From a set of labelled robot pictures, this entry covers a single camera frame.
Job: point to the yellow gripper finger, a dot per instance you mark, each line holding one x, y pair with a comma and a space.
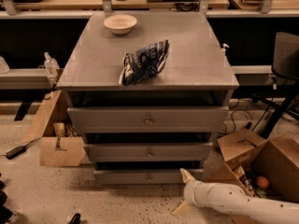
183, 208
186, 176

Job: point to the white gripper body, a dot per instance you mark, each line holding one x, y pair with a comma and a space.
191, 192

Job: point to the grey bottom drawer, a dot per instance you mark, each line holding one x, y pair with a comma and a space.
138, 177

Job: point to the grey drawer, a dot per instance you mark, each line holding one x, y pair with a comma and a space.
138, 177
148, 152
129, 119

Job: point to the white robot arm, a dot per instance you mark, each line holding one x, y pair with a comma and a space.
232, 200

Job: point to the grey drawer cabinet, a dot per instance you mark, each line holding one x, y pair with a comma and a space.
196, 73

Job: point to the grey top drawer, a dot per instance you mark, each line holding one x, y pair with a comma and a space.
129, 119

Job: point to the grey middle drawer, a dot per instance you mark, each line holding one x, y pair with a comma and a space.
148, 152

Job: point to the green snack packet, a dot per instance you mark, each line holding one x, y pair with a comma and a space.
261, 193

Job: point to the red apple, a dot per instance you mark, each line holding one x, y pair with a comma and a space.
262, 182

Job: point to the right cardboard box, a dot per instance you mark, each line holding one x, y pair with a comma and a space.
277, 160

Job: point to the cardboard box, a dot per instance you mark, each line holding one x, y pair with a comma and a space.
277, 160
51, 126

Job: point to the blue chip bag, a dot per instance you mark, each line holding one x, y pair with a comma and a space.
144, 63

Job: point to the left cardboard box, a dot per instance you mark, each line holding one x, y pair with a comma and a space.
51, 126

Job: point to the small pump bottle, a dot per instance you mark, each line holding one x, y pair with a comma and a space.
225, 48

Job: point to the white bowl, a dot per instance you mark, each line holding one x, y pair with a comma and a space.
120, 24

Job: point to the black power adapter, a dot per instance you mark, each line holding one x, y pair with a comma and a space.
16, 151

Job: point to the clear plastic bottle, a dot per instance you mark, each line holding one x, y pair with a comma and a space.
51, 65

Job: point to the wooden workbench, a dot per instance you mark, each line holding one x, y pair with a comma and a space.
216, 8

